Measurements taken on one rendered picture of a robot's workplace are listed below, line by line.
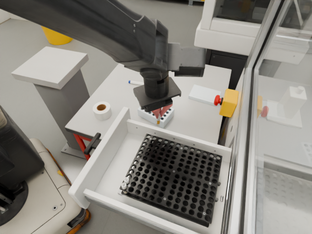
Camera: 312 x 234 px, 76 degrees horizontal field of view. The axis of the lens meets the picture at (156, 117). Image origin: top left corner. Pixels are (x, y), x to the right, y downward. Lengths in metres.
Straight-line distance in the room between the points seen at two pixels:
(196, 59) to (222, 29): 0.75
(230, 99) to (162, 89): 0.33
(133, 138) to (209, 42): 0.71
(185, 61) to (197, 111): 0.50
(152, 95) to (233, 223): 0.29
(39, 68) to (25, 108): 1.09
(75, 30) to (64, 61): 1.00
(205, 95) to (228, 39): 0.36
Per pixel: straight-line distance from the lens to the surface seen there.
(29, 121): 2.12
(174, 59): 0.38
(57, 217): 1.24
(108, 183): 0.60
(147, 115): 0.78
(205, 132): 0.79
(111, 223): 1.44
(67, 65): 1.19
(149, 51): 0.29
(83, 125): 0.84
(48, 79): 1.13
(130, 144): 0.65
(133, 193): 0.51
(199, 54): 0.39
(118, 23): 0.24
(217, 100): 0.73
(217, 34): 1.14
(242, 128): 0.53
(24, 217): 1.31
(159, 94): 0.45
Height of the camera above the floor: 1.37
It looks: 49 degrees down
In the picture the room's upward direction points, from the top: straight up
